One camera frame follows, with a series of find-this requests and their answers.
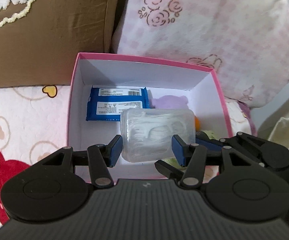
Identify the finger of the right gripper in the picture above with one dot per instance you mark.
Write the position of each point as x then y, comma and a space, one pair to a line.
168, 170
210, 144

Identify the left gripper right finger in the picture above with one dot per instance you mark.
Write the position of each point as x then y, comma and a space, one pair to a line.
191, 156

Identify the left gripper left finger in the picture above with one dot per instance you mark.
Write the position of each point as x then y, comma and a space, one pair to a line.
100, 158

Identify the orange makeup sponge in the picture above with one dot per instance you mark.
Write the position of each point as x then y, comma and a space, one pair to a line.
197, 124

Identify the clear plastic floss box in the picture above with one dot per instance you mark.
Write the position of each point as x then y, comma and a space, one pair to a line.
147, 133

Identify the purple plush toy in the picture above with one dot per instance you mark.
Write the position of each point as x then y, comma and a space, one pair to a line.
170, 102

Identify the blue wet wipes pack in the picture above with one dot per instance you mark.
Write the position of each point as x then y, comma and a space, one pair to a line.
107, 104

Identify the green yarn ball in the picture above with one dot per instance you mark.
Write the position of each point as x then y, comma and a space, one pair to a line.
206, 134

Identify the pink checkered pillow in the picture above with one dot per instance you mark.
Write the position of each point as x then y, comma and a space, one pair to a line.
246, 42

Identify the brown embroidered pillow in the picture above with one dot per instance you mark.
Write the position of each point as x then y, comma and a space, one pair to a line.
40, 39

